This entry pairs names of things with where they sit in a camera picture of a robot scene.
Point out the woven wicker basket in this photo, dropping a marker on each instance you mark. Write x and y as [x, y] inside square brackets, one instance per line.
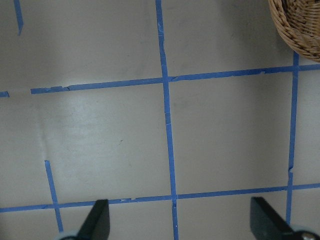
[298, 24]

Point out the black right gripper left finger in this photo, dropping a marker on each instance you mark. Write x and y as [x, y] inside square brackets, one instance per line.
[97, 224]

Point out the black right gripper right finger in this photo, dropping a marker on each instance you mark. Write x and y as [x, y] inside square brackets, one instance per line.
[267, 224]

